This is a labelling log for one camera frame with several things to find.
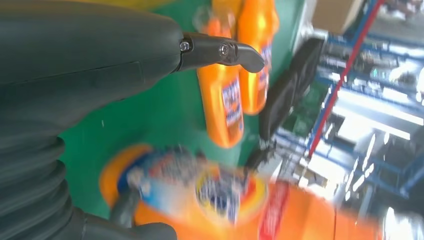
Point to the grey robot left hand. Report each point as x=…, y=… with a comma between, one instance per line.
x=82, y=56

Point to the orange detergent bottle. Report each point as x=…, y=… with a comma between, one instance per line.
x=255, y=92
x=298, y=215
x=218, y=116

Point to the black foam lined case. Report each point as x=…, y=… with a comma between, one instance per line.
x=285, y=99

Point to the brown cardboard box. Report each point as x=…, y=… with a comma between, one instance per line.
x=334, y=16

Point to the red pole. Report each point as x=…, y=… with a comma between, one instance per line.
x=344, y=79

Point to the blue metal rack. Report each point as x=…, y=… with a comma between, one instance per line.
x=410, y=175

